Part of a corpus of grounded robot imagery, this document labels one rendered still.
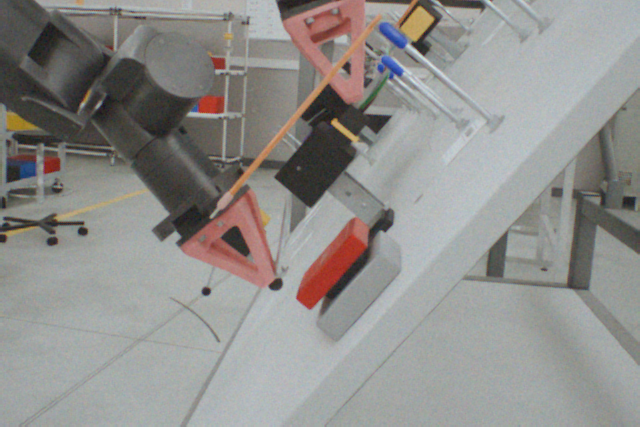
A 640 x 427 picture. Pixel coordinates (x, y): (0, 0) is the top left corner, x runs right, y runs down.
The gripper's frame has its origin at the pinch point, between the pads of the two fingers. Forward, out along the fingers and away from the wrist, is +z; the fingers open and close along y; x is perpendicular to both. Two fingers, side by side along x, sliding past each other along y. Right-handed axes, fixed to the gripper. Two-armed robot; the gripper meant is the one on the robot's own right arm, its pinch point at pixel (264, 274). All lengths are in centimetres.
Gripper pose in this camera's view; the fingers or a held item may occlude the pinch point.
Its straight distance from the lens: 63.6
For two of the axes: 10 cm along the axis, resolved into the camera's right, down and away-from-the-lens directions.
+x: -7.6, 6.1, 2.1
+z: 6.3, 7.7, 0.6
